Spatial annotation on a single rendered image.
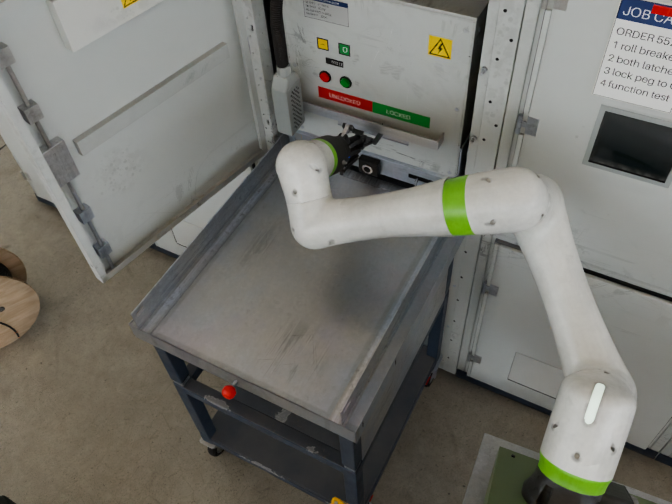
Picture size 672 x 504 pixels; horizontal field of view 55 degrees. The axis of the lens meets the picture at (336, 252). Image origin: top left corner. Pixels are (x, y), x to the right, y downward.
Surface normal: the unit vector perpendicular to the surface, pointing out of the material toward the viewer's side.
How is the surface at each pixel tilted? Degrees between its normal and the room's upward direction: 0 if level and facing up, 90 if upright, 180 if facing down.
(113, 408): 0
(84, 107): 90
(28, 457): 0
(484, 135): 90
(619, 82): 90
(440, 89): 90
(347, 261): 0
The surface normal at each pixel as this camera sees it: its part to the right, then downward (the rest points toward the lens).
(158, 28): 0.77, 0.47
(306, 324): -0.05, -0.63
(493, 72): -0.47, 0.70
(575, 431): -0.68, -0.04
